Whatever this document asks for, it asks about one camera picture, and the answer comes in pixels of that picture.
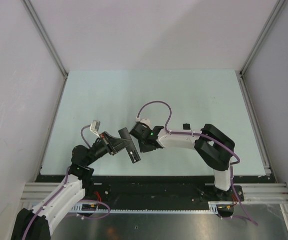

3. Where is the purple cable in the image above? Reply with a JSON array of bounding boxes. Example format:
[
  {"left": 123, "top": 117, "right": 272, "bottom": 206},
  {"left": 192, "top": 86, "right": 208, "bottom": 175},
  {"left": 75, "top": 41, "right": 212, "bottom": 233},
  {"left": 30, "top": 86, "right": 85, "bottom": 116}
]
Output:
[
  {"left": 135, "top": 100, "right": 259, "bottom": 226},
  {"left": 21, "top": 124, "right": 111, "bottom": 240}
]

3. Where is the left aluminium frame post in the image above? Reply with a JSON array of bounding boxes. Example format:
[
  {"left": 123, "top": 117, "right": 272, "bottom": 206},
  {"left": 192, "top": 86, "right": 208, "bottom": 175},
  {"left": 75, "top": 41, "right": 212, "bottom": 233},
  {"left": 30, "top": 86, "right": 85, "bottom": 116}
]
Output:
[{"left": 21, "top": 0, "right": 68, "bottom": 78}]

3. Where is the black remote control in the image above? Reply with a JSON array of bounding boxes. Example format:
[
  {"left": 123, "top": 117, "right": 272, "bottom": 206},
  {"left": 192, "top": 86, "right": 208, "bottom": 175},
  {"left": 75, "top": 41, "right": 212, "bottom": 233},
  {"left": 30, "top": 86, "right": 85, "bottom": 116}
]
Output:
[{"left": 118, "top": 127, "right": 141, "bottom": 164}]

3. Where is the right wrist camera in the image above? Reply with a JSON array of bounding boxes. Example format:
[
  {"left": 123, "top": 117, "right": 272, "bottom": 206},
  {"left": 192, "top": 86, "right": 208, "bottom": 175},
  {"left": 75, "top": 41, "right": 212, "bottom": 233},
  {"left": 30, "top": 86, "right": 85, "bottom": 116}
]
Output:
[{"left": 135, "top": 117, "right": 151, "bottom": 128}]

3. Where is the black battery cover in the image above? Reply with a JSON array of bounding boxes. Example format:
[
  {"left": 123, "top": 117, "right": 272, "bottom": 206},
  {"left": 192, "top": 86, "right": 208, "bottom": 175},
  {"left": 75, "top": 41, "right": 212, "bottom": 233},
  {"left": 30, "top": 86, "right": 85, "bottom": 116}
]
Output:
[{"left": 183, "top": 123, "right": 191, "bottom": 130}]

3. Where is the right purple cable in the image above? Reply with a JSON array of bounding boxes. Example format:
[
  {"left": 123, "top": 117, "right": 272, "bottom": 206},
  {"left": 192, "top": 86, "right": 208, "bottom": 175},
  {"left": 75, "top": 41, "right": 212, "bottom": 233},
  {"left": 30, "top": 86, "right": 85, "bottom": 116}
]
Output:
[{"left": 135, "top": 100, "right": 259, "bottom": 226}]

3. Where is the aluminium frame post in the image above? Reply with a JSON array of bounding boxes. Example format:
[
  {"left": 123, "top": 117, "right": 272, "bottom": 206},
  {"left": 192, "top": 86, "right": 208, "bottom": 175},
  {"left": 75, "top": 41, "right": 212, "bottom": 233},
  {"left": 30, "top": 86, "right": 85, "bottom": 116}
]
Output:
[
  {"left": 239, "top": 0, "right": 288, "bottom": 77},
  {"left": 21, "top": 0, "right": 68, "bottom": 78}
]

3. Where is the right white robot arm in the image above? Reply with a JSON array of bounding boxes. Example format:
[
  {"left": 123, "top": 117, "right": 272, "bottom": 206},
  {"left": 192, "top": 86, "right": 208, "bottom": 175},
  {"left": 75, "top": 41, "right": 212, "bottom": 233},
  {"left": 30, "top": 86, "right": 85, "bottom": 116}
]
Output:
[{"left": 130, "top": 122, "right": 235, "bottom": 201}]

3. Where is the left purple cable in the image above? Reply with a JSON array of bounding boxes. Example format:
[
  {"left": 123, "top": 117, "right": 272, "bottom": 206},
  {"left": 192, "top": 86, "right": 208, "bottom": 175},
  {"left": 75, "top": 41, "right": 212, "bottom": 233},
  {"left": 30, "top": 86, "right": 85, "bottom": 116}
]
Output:
[{"left": 21, "top": 124, "right": 111, "bottom": 240}]

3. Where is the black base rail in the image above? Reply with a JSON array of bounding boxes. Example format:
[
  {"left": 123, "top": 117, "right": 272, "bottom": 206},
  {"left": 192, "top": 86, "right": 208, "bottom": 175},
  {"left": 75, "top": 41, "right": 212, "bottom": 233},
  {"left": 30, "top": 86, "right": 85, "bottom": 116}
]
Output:
[{"left": 33, "top": 174, "right": 244, "bottom": 211}]

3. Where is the right aluminium frame post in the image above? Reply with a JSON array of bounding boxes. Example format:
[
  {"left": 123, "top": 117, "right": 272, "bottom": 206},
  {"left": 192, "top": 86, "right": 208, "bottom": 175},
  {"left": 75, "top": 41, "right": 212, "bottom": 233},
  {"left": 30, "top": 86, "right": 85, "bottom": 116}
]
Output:
[{"left": 239, "top": 0, "right": 288, "bottom": 77}]

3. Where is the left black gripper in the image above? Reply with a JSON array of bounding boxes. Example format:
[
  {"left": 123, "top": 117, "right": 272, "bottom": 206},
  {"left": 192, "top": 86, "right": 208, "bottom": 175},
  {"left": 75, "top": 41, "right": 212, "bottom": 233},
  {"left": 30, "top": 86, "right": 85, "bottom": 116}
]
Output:
[{"left": 85, "top": 131, "right": 132, "bottom": 166}]

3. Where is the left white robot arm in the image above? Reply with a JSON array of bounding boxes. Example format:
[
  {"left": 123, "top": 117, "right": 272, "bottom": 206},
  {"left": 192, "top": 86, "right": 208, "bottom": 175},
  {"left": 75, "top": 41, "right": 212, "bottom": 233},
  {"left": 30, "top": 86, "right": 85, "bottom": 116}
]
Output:
[{"left": 11, "top": 127, "right": 133, "bottom": 240}]

